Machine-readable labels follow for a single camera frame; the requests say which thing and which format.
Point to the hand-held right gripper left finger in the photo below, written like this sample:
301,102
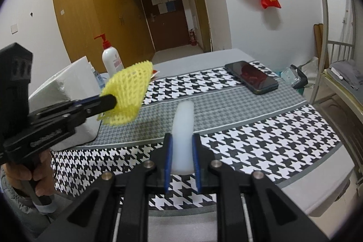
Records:
168,162

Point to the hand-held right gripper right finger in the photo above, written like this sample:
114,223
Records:
197,162

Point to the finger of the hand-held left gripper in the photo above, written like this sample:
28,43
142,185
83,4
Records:
105,104
88,100

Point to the white foam box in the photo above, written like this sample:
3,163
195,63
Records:
68,89

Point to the white foam sheet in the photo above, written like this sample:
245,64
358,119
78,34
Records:
183,140

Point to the yellow foam net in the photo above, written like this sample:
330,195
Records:
127,89

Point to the person's left forearm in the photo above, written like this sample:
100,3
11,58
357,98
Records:
17,213

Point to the person's left hand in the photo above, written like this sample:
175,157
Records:
42,176

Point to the blue packet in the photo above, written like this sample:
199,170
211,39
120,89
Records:
99,80

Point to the white red pump lotion bottle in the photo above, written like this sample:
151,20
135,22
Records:
112,60

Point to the small red packet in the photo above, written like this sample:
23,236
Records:
154,74

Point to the houndstooth tablecloth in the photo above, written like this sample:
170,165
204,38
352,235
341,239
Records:
255,140

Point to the wooden wardrobe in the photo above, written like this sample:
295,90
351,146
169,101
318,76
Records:
85,18

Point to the brown entrance door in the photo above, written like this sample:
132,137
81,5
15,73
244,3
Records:
170,29

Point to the black smartphone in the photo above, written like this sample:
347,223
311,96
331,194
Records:
252,77

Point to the red fire extinguisher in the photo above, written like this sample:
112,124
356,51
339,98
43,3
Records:
192,37

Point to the small white paper notice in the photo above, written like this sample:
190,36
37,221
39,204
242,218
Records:
162,8

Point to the blue paper notice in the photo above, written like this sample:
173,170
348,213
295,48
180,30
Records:
171,5

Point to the black and silver bag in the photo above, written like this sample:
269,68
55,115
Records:
297,77

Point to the white plastic bag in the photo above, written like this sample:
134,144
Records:
310,67

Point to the grey clothes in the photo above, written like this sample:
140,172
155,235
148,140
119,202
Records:
346,72

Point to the metal bunk bed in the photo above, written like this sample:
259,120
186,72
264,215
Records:
337,49

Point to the white wall plate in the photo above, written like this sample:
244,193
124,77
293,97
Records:
14,28

